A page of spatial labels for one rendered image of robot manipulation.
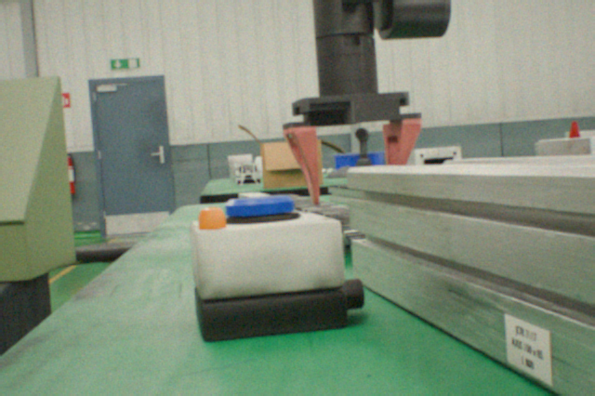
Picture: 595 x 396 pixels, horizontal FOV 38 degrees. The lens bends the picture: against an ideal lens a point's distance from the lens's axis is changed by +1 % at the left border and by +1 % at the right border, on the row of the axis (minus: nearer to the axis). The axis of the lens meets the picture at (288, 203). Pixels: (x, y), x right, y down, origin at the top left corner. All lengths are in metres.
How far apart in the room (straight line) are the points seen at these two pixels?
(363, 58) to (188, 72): 10.96
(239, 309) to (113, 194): 11.29
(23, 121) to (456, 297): 0.59
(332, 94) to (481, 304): 0.44
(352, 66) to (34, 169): 0.32
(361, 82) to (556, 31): 11.79
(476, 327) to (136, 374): 0.16
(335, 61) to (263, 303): 0.38
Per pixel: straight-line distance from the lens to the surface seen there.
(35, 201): 0.86
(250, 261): 0.46
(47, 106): 0.93
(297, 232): 0.47
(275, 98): 11.70
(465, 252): 0.41
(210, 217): 0.46
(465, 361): 0.40
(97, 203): 11.80
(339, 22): 0.81
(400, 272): 0.52
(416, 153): 1.62
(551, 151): 0.76
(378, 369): 0.39
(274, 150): 2.84
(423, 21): 0.84
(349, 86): 0.80
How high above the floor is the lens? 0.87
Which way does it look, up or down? 3 degrees down
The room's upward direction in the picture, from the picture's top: 4 degrees counter-clockwise
